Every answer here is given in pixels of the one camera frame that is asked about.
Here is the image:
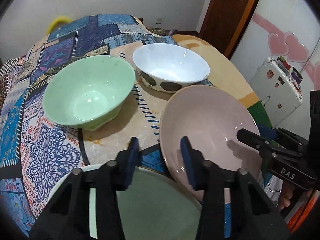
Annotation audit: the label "pink deep plate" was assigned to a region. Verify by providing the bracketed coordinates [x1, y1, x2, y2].
[159, 85, 262, 200]

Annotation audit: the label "mint green plate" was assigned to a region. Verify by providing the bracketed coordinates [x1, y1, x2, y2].
[88, 167, 203, 240]

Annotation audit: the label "mint green bowl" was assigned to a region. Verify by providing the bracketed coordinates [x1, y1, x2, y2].
[42, 55, 136, 131]

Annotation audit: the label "white bowl with dots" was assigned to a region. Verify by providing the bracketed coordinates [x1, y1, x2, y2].
[132, 43, 210, 94]

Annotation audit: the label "right hand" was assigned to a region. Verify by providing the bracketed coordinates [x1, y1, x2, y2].
[278, 180, 313, 210]

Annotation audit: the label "white sticker suitcase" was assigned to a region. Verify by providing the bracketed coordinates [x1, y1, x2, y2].
[249, 57, 303, 126]

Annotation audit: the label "blue patchwork bedspread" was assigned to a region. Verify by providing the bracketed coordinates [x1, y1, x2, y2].
[0, 13, 233, 240]

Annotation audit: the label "white wardrobe with hearts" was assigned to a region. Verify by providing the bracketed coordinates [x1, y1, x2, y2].
[231, 0, 319, 138]

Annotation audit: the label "brown wooden door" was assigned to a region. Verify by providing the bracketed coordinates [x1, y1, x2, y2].
[200, 0, 259, 59]

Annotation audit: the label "dark patterned bag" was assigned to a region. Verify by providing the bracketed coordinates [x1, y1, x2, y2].
[146, 27, 177, 36]

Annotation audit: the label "yellow foam ring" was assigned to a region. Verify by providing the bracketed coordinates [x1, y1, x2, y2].
[45, 16, 74, 35]

